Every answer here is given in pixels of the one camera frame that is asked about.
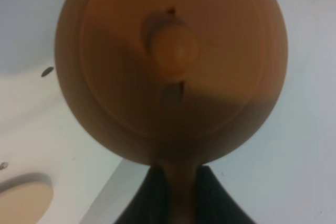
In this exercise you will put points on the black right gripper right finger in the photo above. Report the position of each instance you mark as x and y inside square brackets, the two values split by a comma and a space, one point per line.
[213, 203]

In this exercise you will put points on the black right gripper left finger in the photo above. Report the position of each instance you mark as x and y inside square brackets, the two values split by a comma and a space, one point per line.
[150, 204]

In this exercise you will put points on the brown clay teapot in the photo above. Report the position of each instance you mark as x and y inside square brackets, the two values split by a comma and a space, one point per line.
[171, 83]

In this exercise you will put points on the beige round teapot coaster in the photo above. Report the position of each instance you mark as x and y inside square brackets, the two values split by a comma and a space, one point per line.
[26, 198]

